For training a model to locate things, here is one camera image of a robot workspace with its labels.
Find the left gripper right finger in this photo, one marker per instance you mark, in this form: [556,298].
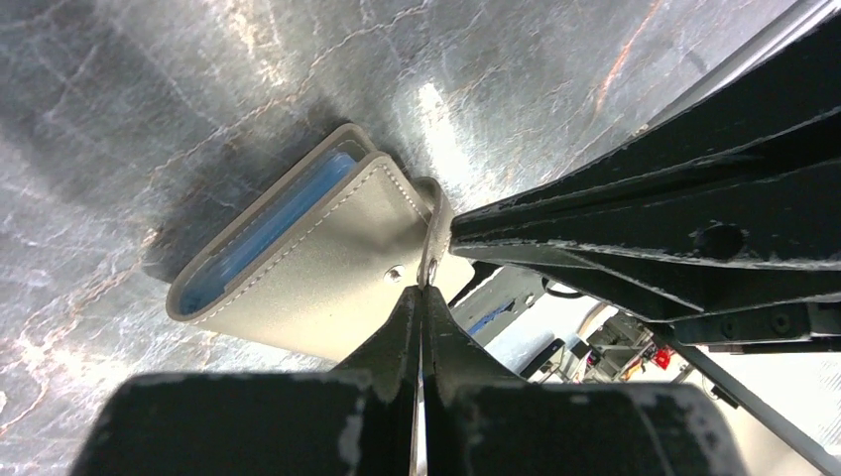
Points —
[462,385]

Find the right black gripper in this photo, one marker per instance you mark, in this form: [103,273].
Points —
[756,302]

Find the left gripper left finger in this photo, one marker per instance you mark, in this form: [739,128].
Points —
[388,364]

